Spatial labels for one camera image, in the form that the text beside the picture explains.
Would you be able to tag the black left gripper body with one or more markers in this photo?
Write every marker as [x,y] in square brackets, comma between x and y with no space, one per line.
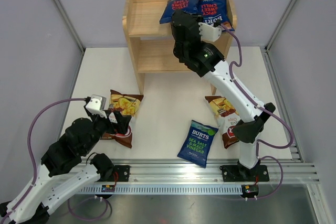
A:
[102,125]

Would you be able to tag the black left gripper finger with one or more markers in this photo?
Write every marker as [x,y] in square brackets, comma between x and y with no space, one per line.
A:
[122,124]
[116,114]

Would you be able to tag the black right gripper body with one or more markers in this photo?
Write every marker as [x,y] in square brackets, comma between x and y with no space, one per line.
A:
[198,18]

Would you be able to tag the small blue Burts chilli bag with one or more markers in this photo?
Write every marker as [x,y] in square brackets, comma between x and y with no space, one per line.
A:
[188,6]

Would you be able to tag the large blue Burts chilli bag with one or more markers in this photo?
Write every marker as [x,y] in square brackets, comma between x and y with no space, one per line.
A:
[215,11]

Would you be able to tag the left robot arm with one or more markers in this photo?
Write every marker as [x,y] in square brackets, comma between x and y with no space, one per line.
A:
[43,195]

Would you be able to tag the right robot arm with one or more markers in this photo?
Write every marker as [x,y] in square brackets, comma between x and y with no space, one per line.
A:
[194,48]

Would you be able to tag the left Chuba cassava chips bag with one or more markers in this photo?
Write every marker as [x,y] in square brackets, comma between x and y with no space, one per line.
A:
[127,105]

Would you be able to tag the chuba cassava chips bag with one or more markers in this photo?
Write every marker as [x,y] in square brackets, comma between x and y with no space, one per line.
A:
[127,105]
[226,117]

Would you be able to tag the wooden two-tier shelf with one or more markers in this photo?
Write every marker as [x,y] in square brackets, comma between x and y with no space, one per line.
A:
[150,43]

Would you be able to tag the right Chuba cassava chips bag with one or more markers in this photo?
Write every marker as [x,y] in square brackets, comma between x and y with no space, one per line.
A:
[226,117]

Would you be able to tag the Burts sea salt vinegar bag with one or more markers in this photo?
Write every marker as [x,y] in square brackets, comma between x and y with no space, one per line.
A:
[197,144]

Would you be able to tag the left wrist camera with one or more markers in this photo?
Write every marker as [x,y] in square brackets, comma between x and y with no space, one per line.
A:
[95,106]

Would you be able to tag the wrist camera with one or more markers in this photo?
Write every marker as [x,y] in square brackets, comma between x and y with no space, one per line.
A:
[95,106]
[209,33]

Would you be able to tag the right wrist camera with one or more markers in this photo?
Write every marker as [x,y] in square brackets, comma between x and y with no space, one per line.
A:
[209,33]

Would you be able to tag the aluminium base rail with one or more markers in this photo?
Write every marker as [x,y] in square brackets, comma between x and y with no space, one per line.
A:
[178,171]

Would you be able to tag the white slotted cable duct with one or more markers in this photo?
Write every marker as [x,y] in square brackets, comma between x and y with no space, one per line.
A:
[179,189]

